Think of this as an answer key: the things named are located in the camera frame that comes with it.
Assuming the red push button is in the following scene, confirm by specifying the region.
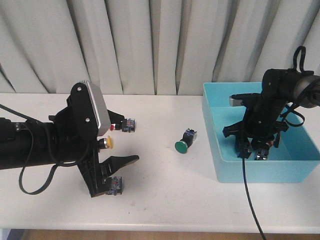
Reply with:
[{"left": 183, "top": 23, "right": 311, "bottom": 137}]
[
  {"left": 253, "top": 141, "right": 273, "bottom": 161},
  {"left": 109, "top": 118, "right": 136, "bottom": 133}
]

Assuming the black gripper screen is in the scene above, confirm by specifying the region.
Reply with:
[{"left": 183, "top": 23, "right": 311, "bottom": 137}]
[
  {"left": 222, "top": 93, "right": 289, "bottom": 158},
  {"left": 49, "top": 83, "right": 140, "bottom": 197}
]

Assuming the grey wrist camera screen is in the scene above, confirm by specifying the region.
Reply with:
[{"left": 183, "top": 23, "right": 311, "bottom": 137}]
[
  {"left": 229, "top": 97, "right": 245, "bottom": 107},
  {"left": 80, "top": 80, "right": 111, "bottom": 137}
]

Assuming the red push button front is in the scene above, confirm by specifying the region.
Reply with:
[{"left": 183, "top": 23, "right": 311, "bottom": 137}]
[{"left": 253, "top": 141, "right": 273, "bottom": 161}]

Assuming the grey pleated curtain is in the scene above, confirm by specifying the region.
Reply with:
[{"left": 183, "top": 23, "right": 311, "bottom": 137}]
[{"left": 0, "top": 0, "right": 320, "bottom": 95}]

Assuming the yellow push button lying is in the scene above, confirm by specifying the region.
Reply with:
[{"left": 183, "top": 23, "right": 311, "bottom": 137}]
[{"left": 97, "top": 135, "right": 114, "bottom": 150}]

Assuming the red push button back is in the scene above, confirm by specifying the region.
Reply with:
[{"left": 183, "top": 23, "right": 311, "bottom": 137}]
[{"left": 109, "top": 118, "right": 136, "bottom": 133}]

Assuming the green push button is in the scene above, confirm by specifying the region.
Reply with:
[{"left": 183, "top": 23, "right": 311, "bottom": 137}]
[
  {"left": 174, "top": 128, "right": 198, "bottom": 154},
  {"left": 105, "top": 176, "right": 124, "bottom": 196}
]

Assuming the green push button right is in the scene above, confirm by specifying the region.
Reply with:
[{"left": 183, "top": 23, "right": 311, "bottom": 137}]
[{"left": 174, "top": 128, "right": 198, "bottom": 154}]

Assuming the black cable screen-right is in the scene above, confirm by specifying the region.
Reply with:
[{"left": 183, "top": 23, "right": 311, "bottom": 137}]
[{"left": 239, "top": 46, "right": 320, "bottom": 240}]

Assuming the green push button front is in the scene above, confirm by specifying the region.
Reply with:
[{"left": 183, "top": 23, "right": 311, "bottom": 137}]
[{"left": 105, "top": 176, "right": 124, "bottom": 196}]

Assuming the black cable screen-left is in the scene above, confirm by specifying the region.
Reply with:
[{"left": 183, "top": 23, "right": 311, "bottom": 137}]
[{"left": 0, "top": 105, "right": 90, "bottom": 195}]

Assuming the yellow push button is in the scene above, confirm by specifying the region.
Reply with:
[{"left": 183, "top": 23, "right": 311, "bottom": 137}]
[
  {"left": 235, "top": 139, "right": 252, "bottom": 159},
  {"left": 97, "top": 135, "right": 114, "bottom": 150}
]

